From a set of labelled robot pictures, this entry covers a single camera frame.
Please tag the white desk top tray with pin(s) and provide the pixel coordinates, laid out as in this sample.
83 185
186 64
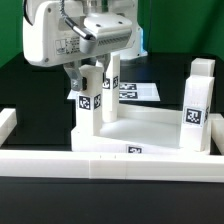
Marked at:
141 130

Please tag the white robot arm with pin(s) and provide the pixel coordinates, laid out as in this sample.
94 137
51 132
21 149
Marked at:
66 32

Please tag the marker sheet with tags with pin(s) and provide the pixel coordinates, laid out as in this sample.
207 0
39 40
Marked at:
138 92

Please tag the white U-shaped fence frame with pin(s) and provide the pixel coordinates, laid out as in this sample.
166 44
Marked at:
97 165

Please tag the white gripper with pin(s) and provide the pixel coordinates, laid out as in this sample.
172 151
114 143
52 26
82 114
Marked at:
52 30

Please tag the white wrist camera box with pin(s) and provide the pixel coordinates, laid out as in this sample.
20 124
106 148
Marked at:
110 32

